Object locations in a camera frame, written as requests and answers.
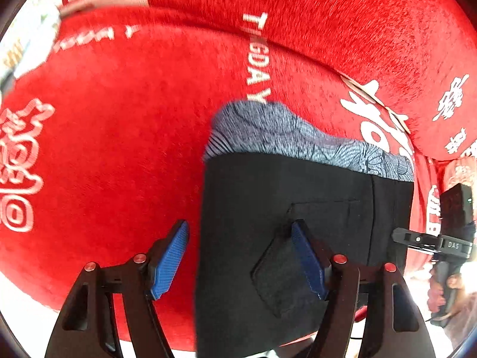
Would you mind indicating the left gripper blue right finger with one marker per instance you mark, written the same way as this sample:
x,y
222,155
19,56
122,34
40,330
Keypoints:
x,y
394,326

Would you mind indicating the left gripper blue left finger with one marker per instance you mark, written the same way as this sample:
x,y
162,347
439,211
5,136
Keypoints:
x,y
86,325

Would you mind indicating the black pants with grey waistband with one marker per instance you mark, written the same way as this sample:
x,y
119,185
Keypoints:
x,y
273,182

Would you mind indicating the person's right hand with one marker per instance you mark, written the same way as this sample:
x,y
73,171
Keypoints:
x,y
449,297

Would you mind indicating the red printed bed quilt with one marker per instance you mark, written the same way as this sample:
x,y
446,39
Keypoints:
x,y
103,144

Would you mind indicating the red printed pillow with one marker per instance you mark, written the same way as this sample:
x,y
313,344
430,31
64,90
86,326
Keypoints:
x,y
422,53

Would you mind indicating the white floral cloth pile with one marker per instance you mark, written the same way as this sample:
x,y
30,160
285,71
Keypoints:
x,y
29,39

